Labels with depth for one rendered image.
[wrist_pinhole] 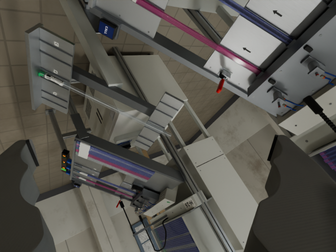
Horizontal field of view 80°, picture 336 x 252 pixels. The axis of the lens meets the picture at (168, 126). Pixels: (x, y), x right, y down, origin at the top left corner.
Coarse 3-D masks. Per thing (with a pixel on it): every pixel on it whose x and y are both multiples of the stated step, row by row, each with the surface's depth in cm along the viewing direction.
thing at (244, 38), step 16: (256, 0) 49; (272, 0) 48; (288, 0) 47; (304, 0) 47; (320, 0) 46; (240, 16) 52; (272, 16) 50; (288, 16) 50; (304, 16) 49; (240, 32) 55; (256, 32) 54; (288, 32) 52; (240, 48) 58; (256, 48) 57; (272, 48) 56; (208, 64) 64; (224, 64) 63; (256, 64) 60; (240, 80) 65
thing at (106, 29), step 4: (100, 24) 59; (104, 24) 58; (100, 28) 59; (104, 28) 59; (108, 28) 59; (112, 28) 58; (100, 32) 60; (104, 32) 60; (108, 32) 60; (112, 32) 59; (108, 36) 61
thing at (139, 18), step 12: (96, 0) 58; (108, 0) 58; (120, 0) 57; (156, 0) 54; (168, 0) 54; (108, 12) 60; (120, 12) 59; (132, 12) 58; (144, 12) 57; (132, 24) 61; (144, 24) 60; (156, 24) 59
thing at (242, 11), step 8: (224, 0) 50; (232, 0) 50; (232, 8) 50; (240, 8) 50; (248, 16) 51; (256, 16) 50; (264, 24) 51; (272, 32) 52; (280, 32) 51; (288, 40) 52
